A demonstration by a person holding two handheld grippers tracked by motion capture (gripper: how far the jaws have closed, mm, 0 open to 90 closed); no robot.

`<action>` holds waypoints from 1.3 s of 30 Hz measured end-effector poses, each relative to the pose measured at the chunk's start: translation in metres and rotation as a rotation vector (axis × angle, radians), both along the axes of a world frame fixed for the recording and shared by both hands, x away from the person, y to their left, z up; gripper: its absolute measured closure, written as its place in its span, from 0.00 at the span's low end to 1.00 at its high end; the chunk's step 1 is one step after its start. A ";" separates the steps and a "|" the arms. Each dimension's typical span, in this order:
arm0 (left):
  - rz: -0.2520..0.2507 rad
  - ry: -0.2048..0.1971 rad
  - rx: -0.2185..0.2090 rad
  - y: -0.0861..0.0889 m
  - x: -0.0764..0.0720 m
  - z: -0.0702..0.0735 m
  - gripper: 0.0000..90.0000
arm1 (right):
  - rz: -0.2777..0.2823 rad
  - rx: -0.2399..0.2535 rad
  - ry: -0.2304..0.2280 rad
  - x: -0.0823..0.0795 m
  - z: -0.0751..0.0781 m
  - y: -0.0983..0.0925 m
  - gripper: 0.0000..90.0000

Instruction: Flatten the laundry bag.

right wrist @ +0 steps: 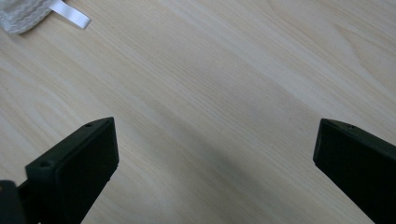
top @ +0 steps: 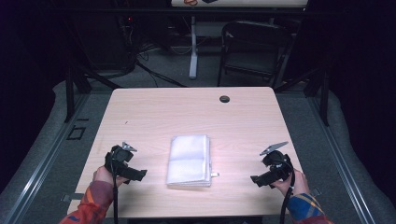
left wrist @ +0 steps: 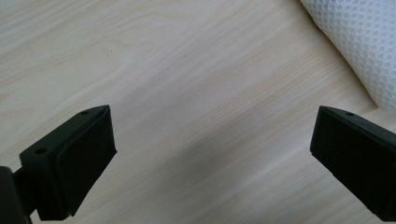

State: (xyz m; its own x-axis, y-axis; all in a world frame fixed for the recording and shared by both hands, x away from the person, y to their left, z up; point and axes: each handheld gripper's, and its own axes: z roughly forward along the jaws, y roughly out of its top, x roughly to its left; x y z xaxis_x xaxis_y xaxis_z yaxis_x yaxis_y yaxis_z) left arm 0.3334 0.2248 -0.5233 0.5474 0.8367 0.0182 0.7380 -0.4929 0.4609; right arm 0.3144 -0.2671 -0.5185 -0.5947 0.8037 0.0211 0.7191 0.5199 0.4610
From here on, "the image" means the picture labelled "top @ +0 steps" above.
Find black floor cable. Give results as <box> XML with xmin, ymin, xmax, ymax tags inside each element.
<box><xmin>134</xmin><ymin>57</ymin><xmax>189</xmax><ymax>89</ymax></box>

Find dark equipment cabinet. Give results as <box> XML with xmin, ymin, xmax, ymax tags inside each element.
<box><xmin>92</xmin><ymin>12</ymin><xmax>139</xmax><ymax>74</ymax></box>

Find black metal stand post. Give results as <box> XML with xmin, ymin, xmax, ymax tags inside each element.
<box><xmin>64</xmin><ymin>60</ymin><xmax>77</xmax><ymax>123</ymax></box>
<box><xmin>319</xmin><ymin>66</ymin><xmax>331</xmax><ymax>127</ymax></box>

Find grey metal floor rail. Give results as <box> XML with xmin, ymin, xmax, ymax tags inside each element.
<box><xmin>305</xmin><ymin>92</ymin><xmax>378</xmax><ymax>224</ymax></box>
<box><xmin>0</xmin><ymin>92</ymin><xmax>92</xmax><ymax>224</ymax></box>

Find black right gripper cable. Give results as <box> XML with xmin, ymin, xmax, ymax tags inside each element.
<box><xmin>278</xmin><ymin>169</ymin><xmax>297</xmax><ymax>224</ymax></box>

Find white desk leg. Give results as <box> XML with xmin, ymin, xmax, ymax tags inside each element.
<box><xmin>188</xmin><ymin>15</ymin><xmax>200</xmax><ymax>80</ymax></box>

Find black folding chair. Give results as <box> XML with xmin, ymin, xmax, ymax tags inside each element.
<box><xmin>217</xmin><ymin>20</ymin><xmax>294</xmax><ymax>89</ymax></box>

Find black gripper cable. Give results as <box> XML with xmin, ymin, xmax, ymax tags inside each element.
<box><xmin>110</xmin><ymin>151</ymin><xmax>121</xmax><ymax>224</ymax></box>
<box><xmin>278</xmin><ymin>169</ymin><xmax>297</xmax><ymax>224</ymax></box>

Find person's right hand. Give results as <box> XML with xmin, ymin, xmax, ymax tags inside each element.
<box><xmin>270</xmin><ymin>169</ymin><xmax>311</xmax><ymax>197</ymax></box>

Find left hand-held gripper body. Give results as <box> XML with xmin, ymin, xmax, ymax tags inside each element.
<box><xmin>104</xmin><ymin>141</ymin><xmax>138</xmax><ymax>175</ymax></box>

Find grey tape tab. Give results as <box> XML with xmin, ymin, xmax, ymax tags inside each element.
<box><xmin>60</xmin><ymin>192</ymin><xmax>85</xmax><ymax>203</ymax></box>

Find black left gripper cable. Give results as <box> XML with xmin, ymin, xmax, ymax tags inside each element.
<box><xmin>110</xmin><ymin>151</ymin><xmax>121</xmax><ymax>224</ymax></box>

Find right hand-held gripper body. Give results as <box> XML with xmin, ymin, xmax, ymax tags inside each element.
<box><xmin>260</xmin><ymin>141</ymin><xmax>294</xmax><ymax>182</ymax></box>

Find white mesh zipper laundry bag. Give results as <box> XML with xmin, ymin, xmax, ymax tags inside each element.
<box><xmin>165</xmin><ymin>133</ymin><xmax>220</xmax><ymax>189</ymax></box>

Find person's left hand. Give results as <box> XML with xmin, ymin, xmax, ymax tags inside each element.
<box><xmin>92</xmin><ymin>165</ymin><xmax>129</xmax><ymax>188</ymax></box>

